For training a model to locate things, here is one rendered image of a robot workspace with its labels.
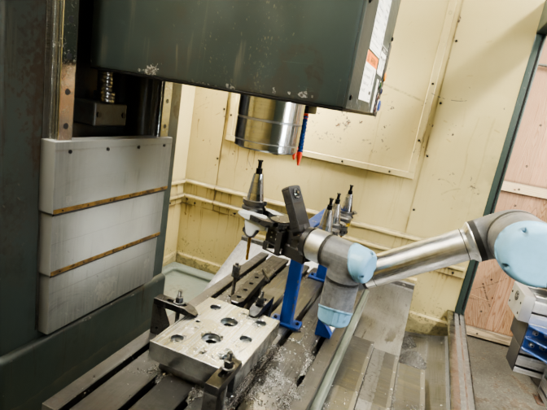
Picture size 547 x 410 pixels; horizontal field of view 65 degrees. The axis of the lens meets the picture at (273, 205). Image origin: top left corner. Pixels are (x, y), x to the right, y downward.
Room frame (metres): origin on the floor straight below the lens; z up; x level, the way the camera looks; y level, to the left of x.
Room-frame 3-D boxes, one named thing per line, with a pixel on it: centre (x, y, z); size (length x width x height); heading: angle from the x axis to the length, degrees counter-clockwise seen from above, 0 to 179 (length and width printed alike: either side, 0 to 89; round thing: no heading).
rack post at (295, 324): (1.27, -0.10, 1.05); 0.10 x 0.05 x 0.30; 71
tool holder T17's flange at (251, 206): (1.07, 0.05, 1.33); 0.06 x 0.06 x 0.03
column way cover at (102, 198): (1.21, 0.47, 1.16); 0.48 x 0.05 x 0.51; 161
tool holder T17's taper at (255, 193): (1.07, 0.05, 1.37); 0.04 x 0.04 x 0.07
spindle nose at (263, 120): (1.07, 0.04, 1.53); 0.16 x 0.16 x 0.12
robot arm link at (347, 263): (0.89, -0.18, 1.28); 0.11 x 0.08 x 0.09; 52
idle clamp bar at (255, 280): (1.36, 0.04, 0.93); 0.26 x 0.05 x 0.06; 166
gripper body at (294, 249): (0.99, -0.05, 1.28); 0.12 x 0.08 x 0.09; 52
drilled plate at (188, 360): (1.02, 0.08, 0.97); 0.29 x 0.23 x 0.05; 161
